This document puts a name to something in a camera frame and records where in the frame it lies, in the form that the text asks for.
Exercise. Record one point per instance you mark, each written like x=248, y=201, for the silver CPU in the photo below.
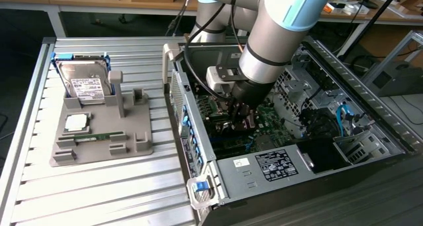
x=76, y=123

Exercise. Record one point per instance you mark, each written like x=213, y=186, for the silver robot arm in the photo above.
x=273, y=37

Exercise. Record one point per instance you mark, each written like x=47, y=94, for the grey chipset heatsink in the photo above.
x=264, y=142

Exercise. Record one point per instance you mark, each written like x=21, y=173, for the blue disk caddy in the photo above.
x=65, y=56

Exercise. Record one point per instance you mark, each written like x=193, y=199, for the open grey PC case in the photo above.
x=204, y=60

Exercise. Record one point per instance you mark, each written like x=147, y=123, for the grey tower computer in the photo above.
x=403, y=79

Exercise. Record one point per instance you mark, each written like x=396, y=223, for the wooden desk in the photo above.
x=65, y=1

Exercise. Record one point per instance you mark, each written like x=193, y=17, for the silver hard disk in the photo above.
x=85, y=87

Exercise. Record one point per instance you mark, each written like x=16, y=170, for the grey parts rack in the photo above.
x=99, y=151

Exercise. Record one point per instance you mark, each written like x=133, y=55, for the green RAM stick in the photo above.
x=99, y=136

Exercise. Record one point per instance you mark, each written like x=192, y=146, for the blue case latch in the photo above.
x=200, y=187

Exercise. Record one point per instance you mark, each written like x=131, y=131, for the green motherboard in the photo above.
x=273, y=127

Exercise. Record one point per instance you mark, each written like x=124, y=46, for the CPU socket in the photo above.
x=219, y=104

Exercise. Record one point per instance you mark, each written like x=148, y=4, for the orange box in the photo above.
x=329, y=8

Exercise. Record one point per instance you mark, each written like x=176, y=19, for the black plastic duct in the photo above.
x=320, y=154

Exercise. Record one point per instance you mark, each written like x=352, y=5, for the grey power supply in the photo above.
x=240, y=179

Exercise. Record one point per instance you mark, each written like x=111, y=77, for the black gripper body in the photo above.
x=251, y=92

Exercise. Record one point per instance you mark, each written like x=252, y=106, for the small white box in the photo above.
x=361, y=11

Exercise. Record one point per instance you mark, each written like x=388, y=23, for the grey disk bay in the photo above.
x=356, y=149

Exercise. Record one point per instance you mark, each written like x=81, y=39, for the aluminium frame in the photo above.
x=395, y=51

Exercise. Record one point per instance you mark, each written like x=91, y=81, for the black pole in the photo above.
x=379, y=12

